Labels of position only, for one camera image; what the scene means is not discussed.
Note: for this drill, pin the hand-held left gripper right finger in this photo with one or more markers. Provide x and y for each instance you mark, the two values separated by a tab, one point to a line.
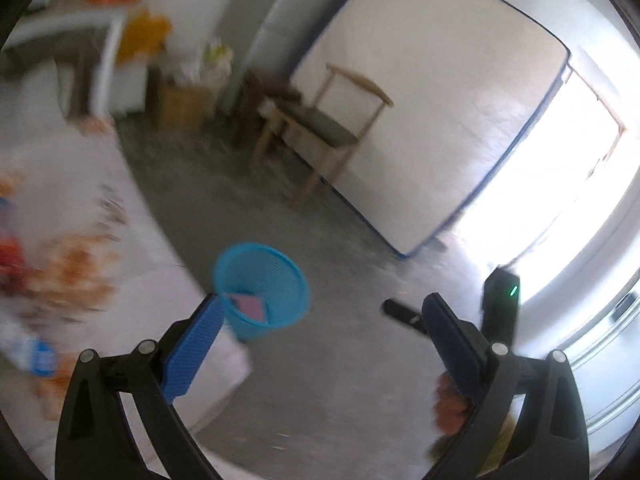
452	345

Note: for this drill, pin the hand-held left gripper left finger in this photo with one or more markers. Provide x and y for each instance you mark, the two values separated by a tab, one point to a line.
192	350

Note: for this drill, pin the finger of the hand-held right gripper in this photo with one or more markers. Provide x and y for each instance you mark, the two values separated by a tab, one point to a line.
400	312

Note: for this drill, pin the blue plastic mesh basket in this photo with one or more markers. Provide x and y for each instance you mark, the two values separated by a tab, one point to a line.
280	280

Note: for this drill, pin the white and blue toothpaste box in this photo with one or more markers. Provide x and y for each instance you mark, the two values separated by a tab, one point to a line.
27	347

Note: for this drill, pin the red snack can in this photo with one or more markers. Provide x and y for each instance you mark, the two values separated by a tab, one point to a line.
10	260

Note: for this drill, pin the person's right hand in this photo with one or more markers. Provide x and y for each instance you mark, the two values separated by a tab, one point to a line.
450	405

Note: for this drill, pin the pink paper packet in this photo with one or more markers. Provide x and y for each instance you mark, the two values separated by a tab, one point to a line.
247	306

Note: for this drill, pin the floral tablecloth table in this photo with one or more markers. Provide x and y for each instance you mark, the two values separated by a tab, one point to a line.
125	260

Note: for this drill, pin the wooden chair with dark seat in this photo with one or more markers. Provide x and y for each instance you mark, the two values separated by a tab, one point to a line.
320	122

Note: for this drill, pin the white mattress with blue edge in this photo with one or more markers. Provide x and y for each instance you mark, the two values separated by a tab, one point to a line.
440	85

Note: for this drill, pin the brown cardboard box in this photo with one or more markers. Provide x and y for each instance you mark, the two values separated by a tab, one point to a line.
182	107

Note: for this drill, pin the dark wooden stool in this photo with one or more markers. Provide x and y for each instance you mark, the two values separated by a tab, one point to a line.
265	85

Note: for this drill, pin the white plastic bags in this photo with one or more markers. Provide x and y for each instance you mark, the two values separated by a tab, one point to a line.
217	65

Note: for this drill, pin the yellow plastic bag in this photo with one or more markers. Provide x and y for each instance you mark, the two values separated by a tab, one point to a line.
145	35

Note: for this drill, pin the grey refrigerator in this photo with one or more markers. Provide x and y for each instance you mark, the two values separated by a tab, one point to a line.
300	5

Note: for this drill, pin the white shelf table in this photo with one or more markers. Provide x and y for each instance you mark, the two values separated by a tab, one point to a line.
75	25

